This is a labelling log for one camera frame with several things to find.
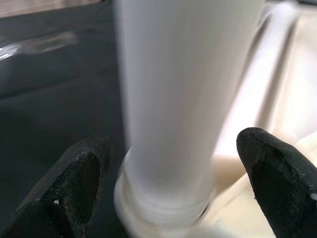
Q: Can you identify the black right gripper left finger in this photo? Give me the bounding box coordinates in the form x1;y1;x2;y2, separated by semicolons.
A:
0;135;115;238

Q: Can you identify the white plastic children table top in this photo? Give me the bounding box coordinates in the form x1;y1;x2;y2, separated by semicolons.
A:
113;0;317;238

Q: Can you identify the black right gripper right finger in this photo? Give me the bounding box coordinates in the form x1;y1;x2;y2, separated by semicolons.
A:
236;127;317;238

